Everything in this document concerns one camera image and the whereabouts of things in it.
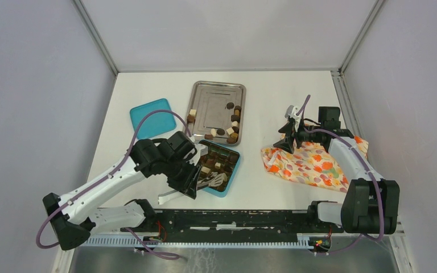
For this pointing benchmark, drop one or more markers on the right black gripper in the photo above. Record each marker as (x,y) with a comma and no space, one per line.
(290,130)

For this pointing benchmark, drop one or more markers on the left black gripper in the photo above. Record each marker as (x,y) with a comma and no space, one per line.
(188,185)

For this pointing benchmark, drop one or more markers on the metal serving tongs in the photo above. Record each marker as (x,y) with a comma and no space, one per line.
(214,179)

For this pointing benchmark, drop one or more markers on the teal chocolate box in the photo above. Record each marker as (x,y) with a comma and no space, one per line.
(222,160)

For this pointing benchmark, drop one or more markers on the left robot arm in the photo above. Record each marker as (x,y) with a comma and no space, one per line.
(77,215)

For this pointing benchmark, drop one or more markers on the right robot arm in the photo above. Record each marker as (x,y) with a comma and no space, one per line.
(371,203)

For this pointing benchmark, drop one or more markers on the floral cloth bag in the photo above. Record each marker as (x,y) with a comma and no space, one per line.
(309,164)

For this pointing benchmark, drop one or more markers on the pile of assorted chocolates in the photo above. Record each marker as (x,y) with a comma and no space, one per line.
(211,114)

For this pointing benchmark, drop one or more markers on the teal box lid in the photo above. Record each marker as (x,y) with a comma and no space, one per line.
(156,124)

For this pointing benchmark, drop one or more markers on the silver metal tray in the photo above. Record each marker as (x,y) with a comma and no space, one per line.
(235,93)

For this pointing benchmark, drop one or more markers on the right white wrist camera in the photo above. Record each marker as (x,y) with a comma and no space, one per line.
(294,112)

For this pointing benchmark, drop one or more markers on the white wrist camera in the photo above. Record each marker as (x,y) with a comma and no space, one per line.
(196,153)
(294,112)

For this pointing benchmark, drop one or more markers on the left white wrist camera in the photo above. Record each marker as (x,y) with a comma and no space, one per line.
(196,153)

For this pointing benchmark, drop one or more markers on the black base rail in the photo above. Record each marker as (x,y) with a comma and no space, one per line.
(234,226)

